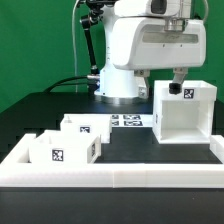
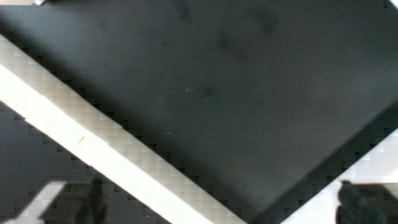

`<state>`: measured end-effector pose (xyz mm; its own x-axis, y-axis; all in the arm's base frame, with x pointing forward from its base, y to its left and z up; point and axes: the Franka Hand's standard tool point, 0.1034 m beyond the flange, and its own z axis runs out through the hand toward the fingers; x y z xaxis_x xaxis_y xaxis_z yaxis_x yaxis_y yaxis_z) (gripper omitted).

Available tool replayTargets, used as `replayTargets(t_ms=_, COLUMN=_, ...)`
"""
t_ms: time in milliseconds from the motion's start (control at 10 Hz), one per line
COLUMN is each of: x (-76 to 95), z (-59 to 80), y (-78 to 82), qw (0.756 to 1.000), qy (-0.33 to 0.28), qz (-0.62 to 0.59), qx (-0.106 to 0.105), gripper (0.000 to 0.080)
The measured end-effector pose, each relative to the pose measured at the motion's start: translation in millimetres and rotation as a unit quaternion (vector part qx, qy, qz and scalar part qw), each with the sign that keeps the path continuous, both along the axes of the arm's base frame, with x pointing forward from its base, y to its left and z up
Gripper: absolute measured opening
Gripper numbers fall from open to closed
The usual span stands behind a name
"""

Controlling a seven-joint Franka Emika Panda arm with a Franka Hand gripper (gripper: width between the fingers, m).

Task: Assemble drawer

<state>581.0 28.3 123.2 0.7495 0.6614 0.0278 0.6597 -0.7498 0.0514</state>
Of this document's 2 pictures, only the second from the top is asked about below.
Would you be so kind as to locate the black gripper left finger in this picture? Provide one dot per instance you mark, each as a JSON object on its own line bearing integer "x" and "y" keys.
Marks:
{"x": 79, "y": 206}

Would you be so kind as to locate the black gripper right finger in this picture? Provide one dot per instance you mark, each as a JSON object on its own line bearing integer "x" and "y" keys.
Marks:
{"x": 369, "y": 203}

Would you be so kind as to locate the white U-shaped fence wall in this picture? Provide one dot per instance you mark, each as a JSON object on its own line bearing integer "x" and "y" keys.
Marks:
{"x": 99, "y": 141}

